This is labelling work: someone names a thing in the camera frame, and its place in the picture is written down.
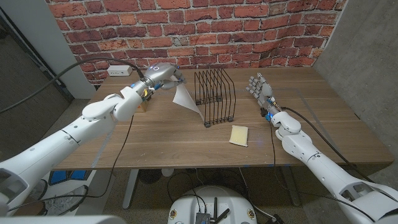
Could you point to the yellow sponge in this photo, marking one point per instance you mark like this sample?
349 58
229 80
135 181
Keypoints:
238 136

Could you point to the white robot torso base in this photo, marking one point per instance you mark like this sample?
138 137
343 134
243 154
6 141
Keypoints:
186 202

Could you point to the black antenna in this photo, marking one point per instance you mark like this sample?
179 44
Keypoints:
215 205
224 214

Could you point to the white paper file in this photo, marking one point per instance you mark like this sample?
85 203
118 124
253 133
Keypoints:
185 98

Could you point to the blue item under table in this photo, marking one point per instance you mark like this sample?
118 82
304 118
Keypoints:
66 175

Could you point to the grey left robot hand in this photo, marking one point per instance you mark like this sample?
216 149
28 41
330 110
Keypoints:
160 73

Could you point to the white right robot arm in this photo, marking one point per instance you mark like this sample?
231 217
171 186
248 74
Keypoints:
320 165

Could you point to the grey computer box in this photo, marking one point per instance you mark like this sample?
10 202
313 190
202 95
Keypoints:
202 218

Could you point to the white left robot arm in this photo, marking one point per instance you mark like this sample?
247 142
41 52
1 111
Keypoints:
46 149

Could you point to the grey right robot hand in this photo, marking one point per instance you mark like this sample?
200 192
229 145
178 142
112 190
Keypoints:
264 91

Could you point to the grey sneaker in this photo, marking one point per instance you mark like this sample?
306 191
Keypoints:
70 200
40 189

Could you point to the white power strip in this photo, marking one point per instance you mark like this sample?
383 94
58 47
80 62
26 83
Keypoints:
119 70

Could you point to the red brick printed backdrop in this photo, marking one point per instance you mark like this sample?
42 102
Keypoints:
192 28

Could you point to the white table leg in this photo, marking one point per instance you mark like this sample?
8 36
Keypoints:
130 186

